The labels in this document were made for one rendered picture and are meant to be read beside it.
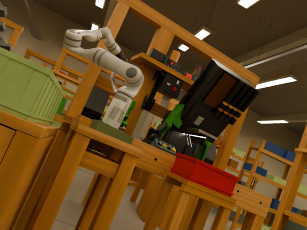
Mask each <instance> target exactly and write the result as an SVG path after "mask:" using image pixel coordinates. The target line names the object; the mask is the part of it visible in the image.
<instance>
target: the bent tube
mask: <svg viewBox="0 0 307 230"><path fill-rule="evenodd" d="M127 63H129V64H130V62H129V61H128V59H127ZM115 75H116V73H115V72H112V73H111V77H110V79H111V85H112V89H113V93H114V95H115V94H116V92H117V88H116V82H115Z"/></svg>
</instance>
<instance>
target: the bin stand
mask: <svg viewBox="0 0 307 230"><path fill-rule="evenodd" d="M162 180H163V181H162V184H161V186H160V189H159V191H158V194H157V196H156V199H155V201H154V204H153V206H152V208H151V211H150V213H149V216H148V219H147V221H146V224H145V226H144V229H143V230H156V227H157V225H158V222H159V219H160V217H161V214H162V212H163V210H164V207H165V204H166V202H167V199H168V197H169V194H170V192H171V189H172V187H173V185H175V186H178V187H180V189H179V191H178V193H177V196H176V198H175V201H174V203H173V206H172V209H171V211H170V214H169V216H168V219H167V221H166V224H165V226H164V229H163V230H178V227H179V225H180V222H181V219H182V216H183V214H184V211H185V209H186V206H187V204H188V201H189V199H190V196H191V194H192V195H194V196H197V197H199V200H198V202H197V205H196V208H195V211H194V213H193V216H192V218H191V221H190V224H189V226H188V229H187V230H199V229H200V227H201V224H202V222H203V219H204V216H205V214H206V211H207V208H208V205H209V203H210V202H212V203H215V204H217V205H219V208H218V211H217V214H216V217H215V219H214V222H213V224H212V227H211V230H225V227H226V224H227V222H228V218H229V216H230V213H231V210H233V209H234V206H235V204H236V200H235V199H233V198H231V197H228V196H226V195H223V194H221V193H218V192H216V191H213V190H211V189H208V188H206V187H203V186H201V185H199V184H197V183H194V182H191V181H189V180H187V179H185V178H182V177H180V176H178V175H176V174H174V173H171V172H169V171H167V170H166V171H165V173H164V175H163V178H162Z"/></svg>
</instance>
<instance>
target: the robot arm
mask: <svg viewBox="0 0 307 230"><path fill-rule="evenodd" d="M82 37H84V38H85V39H86V40H87V41H89V42H94V41H98V40H102V39H106V40H105V41H104V45H105V46H106V47H107V49H105V50H104V49H103V48H100V47H96V48H91V49H83V48H81V47H80V45H81V41H82ZM63 46H64V47H65V48H66V49H67V50H69V51H71V52H74V53H76V54H78V55H80V56H82V57H84V58H86V59H88V60H89V61H91V62H92V63H94V64H96V65H97V66H99V67H101V68H103V69H106V70H110V71H113V72H115V73H117V74H119V75H120V76H121V77H123V78H124V79H125V80H126V81H125V83H124V85H123V86H122V87H121V88H119V89H118V90H117V92H116V94H115V96H114V98H113V100H112V102H111V104H110V106H109V108H108V109H107V111H106V113H105V115H104V117H103V119H102V121H103V122H104V123H106V124H108V125H110V126H112V127H114V128H116V129H119V127H120V125H121V122H122V120H123V118H124V116H125V114H126V112H127V110H128V108H129V106H130V104H131V102H132V101H133V99H134V97H135V96H136V95H137V94H138V92H139V90H140V88H141V86H142V84H143V82H144V75H143V73H142V71H141V70H140V69H139V68H138V67H136V66H134V65H132V64H129V63H127V62H126V60H125V57H124V55H123V52H122V50H121V48H120V47H119V46H118V44H117V43H116V42H115V40H114V39H113V36H112V33H111V30H110V29H109V28H108V27H104V28H99V29H93V30H80V29H69V30H67V31H66V33H65V36H64V43H63Z"/></svg>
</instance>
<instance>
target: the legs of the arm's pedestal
mask: <svg viewBox="0 0 307 230"><path fill-rule="evenodd" d="M90 140H91V138H90V137H87V136H85V135H82V134H80V133H78V132H75V131H74V130H72V129H70V130H69V132H68V134H67V136H66V138H65V141H64V143H63V145H62V147H61V149H60V152H59V154H58V156H57V158H56V160H55V163H54V165H53V167H52V169H51V171H50V174H49V176H48V178H47V180H46V182H45V184H44V186H43V188H42V191H41V193H40V195H39V197H38V199H37V202H36V204H35V206H34V208H33V210H32V213H31V215H30V217H29V219H28V221H27V224H26V226H25V228H24V230H51V227H52V225H53V223H54V221H55V218H56V216H57V214H58V211H59V209H60V207H61V205H62V202H63V200H64V198H65V196H66V193H67V191H68V189H69V187H70V185H71V183H72V180H73V178H74V176H75V173H76V171H77V169H78V167H79V166H80V167H83V168H86V169H89V170H91V171H94V172H96V173H98V174H99V175H98V177H97V179H96V181H95V184H94V186H93V188H92V191H91V193H90V195H89V197H88V200H87V202H86V204H85V207H84V209H83V211H82V214H81V216H80V218H79V221H78V223H77V225H76V227H75V230H109V228H110V225H111V223H112V221H113V218H114V216H115V213H116V211H117V208H118V206H119V204H120V201H121V199H122V197H123V194H124V192H125V190H126V187H127V185H128V182H129V180H130V177H131V175H132V173H133V170H134V168H135V166H136V163H137V161H138V157H136V156H133V155H131V154H128V153H126V152H123V151H121V150H119V149H116V148H114V147H110V149H109V152H108V154H107V156H105V155H102V154H100V153H97V152H95V151H93V150H90V149H88V148H87V146H88V144H89V142H90Z"/></svg>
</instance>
